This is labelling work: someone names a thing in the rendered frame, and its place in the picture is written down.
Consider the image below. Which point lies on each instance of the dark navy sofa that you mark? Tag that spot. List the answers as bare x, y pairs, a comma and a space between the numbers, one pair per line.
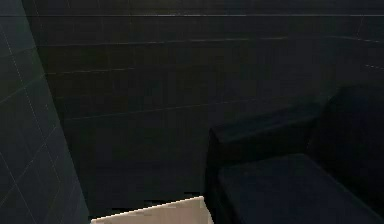
286, 186

